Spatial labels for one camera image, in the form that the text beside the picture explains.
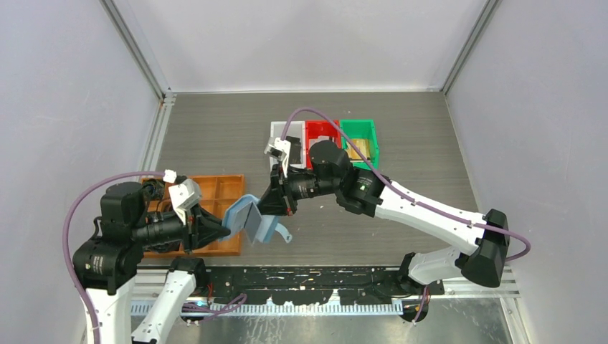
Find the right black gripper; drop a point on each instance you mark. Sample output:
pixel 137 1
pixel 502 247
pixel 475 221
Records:
pixel 277 202

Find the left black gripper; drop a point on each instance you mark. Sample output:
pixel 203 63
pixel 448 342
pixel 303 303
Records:
pixel 200 228

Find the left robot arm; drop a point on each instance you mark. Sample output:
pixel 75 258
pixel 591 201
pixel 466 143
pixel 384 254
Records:
pixel 135 216

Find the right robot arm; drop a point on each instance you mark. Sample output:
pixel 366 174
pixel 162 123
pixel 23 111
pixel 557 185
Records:
pixel 477 243

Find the black card stack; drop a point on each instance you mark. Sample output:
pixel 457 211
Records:
pixel 295 157

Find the gold cards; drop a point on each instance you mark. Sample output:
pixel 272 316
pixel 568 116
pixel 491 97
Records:
pixel 358 150

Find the orange wooden divider tray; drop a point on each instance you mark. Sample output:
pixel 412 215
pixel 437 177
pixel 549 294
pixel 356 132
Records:
pixel 219 193

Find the red plastic bin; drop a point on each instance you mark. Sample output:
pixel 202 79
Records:
pixel 316 130

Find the green plastic bin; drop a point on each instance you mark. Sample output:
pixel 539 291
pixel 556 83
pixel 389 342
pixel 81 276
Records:
pixel 362 133

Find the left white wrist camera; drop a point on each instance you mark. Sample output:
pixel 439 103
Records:
pixel 184 196

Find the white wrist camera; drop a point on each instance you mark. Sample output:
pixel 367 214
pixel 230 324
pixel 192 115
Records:
pixel 184 196
pixel 279 149

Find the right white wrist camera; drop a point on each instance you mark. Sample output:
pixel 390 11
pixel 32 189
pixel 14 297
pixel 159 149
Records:
pixel 279 149

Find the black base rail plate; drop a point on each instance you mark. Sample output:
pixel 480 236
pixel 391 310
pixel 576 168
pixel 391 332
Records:
pixel 354 285

